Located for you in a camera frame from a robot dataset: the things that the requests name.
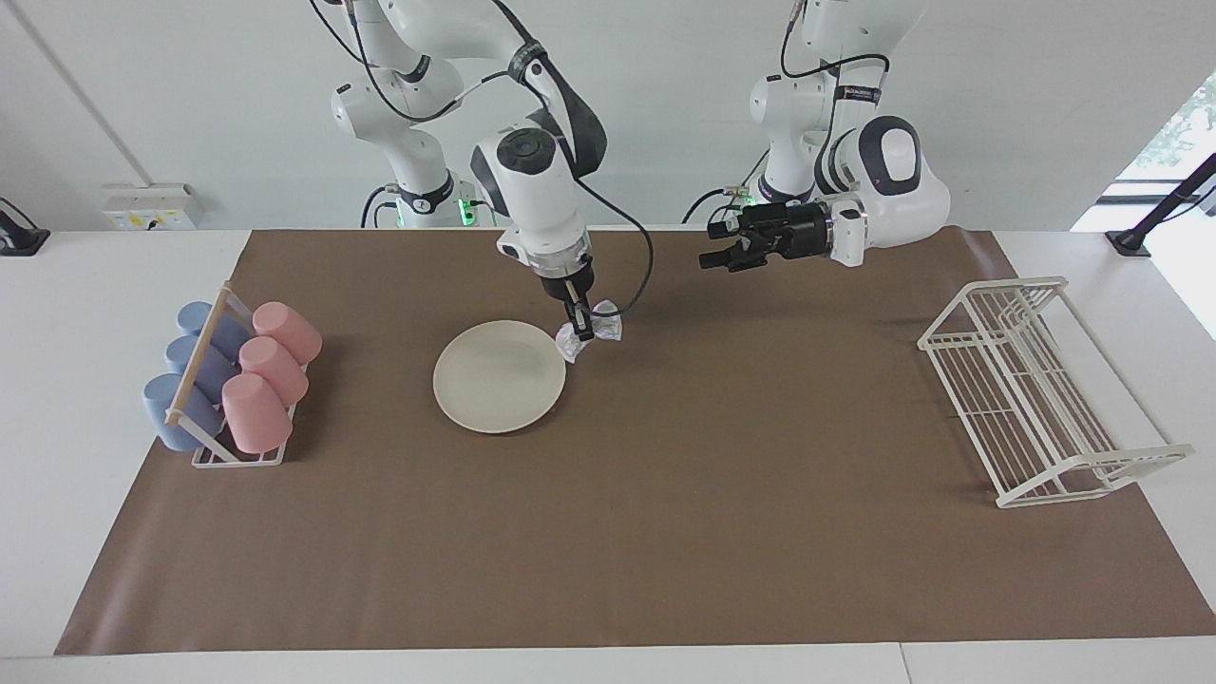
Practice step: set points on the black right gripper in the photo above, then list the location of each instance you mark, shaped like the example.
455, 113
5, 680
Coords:
568, 277

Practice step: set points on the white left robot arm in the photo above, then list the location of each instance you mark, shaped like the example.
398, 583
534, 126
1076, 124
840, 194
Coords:
902, 199

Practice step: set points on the brown table mat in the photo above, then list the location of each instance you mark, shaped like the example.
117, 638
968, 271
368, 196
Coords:
665, 522

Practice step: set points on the white wall power strip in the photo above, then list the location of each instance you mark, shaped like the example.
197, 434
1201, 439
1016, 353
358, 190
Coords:
147, 209

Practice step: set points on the pink plastic cup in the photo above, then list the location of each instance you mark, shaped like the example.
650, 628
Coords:
287, 331
256, 413
275, 370

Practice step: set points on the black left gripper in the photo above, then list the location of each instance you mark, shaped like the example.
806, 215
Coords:
793, 231

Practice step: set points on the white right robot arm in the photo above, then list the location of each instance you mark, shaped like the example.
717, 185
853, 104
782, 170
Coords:
537, 199

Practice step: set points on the cream round plate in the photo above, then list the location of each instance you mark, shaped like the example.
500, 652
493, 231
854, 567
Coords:
499, 378

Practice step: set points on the black clamp mount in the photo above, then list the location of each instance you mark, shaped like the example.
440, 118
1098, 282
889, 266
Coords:
19, 239

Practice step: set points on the blue plastic cup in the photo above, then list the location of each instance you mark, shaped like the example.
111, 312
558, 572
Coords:
182, 353
195, 318
161, 408

